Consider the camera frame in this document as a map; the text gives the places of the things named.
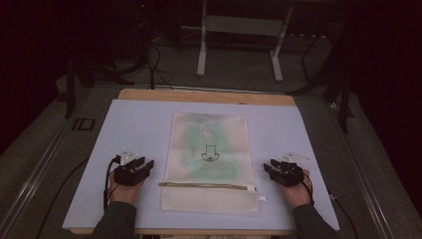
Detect black cable with white plug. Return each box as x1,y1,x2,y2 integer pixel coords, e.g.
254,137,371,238
328,193,359,239

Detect right hand-held gripper cable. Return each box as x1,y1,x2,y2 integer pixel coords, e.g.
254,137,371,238
302,171,316,205

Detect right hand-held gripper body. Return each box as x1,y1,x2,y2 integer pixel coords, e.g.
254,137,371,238
270,151,312,187

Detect black floor cables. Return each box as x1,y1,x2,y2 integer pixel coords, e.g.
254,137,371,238
145,43,175,91

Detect white metal stand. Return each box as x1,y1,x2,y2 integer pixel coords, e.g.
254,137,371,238
180,0,295,83

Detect metal rail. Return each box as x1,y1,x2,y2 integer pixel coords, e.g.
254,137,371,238
0,122,69,235
327,103,396,239

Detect person's left hand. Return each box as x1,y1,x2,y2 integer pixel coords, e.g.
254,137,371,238
107,168,143,207

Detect green garment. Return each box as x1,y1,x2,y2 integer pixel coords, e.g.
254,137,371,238
183,123,240,177

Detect black stand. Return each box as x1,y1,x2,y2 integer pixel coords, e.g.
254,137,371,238
64,56,135,119
287,66,354,133

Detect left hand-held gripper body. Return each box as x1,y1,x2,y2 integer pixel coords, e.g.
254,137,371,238
113,147,144,187

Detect person's right hand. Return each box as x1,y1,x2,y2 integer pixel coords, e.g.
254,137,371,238
278,168,315,209

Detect light blue mat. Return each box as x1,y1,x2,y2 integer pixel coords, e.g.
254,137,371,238
62,99,340,232

